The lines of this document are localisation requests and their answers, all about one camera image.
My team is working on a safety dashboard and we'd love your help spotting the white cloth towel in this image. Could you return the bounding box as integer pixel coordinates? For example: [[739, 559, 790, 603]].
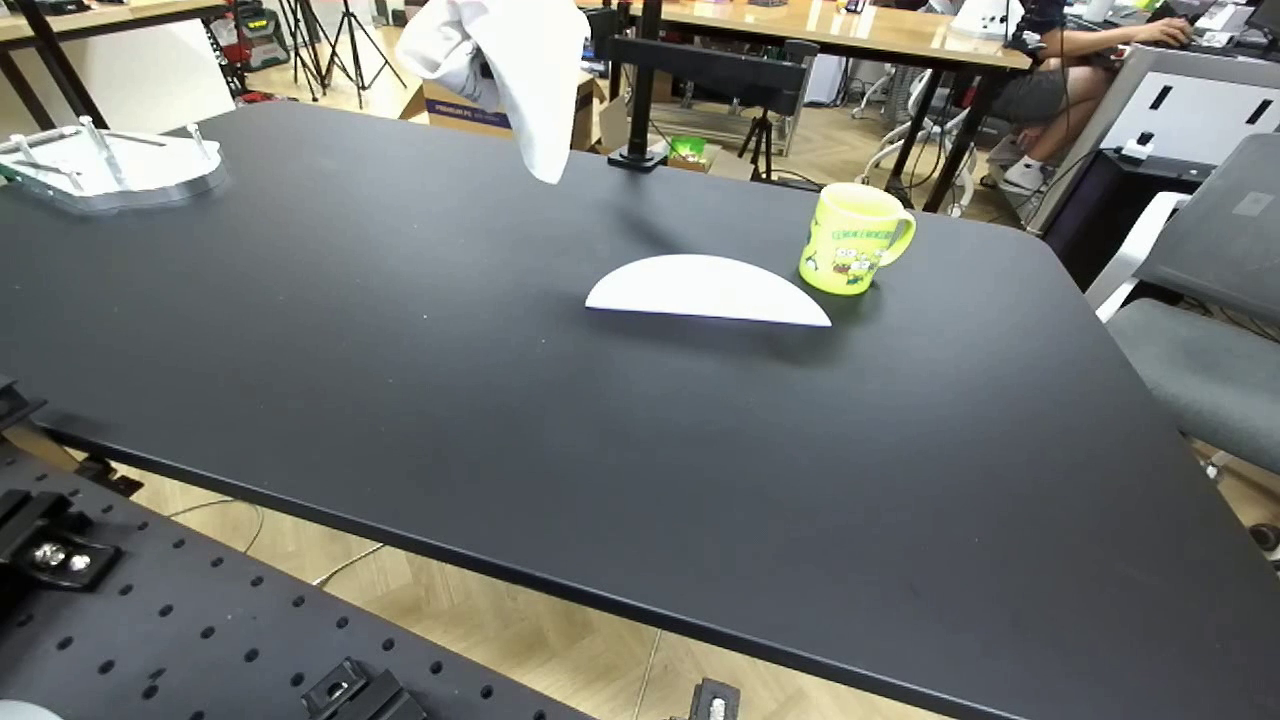
[[397, 0, 596, 188]]

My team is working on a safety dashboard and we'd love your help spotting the clear acrylic rack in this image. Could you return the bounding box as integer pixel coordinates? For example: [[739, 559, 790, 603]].
[[0, 118, 227, 218]]

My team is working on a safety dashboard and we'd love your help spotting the white plate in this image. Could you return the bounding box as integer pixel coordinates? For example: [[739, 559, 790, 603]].
[[578, 252, 836, 334]]

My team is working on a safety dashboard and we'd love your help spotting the green tape roll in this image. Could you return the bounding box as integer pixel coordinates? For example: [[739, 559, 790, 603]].
[[663, 134, 714, 171]]

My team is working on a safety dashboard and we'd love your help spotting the yellow-green printed mug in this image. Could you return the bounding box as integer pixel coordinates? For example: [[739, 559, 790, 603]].
[[797, 179, 921, 299]]

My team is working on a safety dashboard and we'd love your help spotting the small black tripod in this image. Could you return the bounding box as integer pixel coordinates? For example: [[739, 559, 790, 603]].
[[736, 110, 790, 188]]

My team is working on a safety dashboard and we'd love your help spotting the cardboard box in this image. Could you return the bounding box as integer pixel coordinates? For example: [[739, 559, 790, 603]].
[[405, 72, 611, 153]]

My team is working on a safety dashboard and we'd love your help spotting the small silver-black clamp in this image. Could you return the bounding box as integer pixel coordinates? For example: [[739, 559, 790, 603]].
[[683, 677, 742, 720]]

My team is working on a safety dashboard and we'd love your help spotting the long wooden table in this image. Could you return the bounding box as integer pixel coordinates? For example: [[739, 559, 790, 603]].
[[583, 0, 1034, 218]]

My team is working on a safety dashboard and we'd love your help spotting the tall black tripod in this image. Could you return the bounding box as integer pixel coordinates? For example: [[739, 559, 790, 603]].
[[283, 0, 411, 113]]

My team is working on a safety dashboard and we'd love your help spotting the seated person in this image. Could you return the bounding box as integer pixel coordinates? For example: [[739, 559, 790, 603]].
[[990, 13, 1194, 203]]

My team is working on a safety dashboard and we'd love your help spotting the grey office chair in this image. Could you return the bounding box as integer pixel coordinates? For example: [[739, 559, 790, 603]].
[[1104, 128, 1280, 477]]

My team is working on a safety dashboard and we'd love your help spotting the white panel board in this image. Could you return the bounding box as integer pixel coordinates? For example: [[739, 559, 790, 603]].
[[54, 17, 240, 137]]

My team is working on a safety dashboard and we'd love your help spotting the grey slotted cabinet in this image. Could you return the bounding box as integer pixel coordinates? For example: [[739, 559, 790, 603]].
[[1032, 44, 1280, 236]]

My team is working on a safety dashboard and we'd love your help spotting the wooden desk with black legs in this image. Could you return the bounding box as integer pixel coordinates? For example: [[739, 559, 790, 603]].
[[0, 0, 230, 134]]

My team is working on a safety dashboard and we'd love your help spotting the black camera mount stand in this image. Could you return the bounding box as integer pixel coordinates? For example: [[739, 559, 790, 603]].
[[583, 0, 821, 176]]

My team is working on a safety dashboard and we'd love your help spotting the black clamp bracket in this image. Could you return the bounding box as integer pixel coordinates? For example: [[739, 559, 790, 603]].
[[296, 656, 436, 720]]

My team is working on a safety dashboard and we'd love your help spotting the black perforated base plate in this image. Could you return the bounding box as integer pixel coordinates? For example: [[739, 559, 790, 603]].
[[0, 454, 592, 720]]

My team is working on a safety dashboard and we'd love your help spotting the black bracket with silver screws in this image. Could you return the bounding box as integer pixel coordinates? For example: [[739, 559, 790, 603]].
[[0, 490, 123, 595]]

